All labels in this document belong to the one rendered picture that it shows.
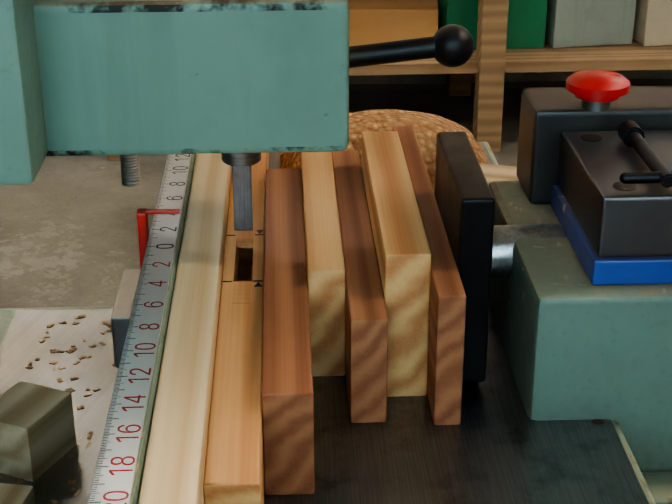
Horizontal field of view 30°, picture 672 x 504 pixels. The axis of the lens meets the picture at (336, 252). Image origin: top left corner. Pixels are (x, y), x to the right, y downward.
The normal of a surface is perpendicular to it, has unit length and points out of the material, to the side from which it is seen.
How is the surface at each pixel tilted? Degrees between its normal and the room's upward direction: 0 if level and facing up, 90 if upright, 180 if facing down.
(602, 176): 0
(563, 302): 68
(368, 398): 90
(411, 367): 90
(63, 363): 0
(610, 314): 90
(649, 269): 90
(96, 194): 0
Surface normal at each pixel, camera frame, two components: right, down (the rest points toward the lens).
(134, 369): 0.00, -0.91
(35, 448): 0.91, 0.17
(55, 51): 0.04, 0.41
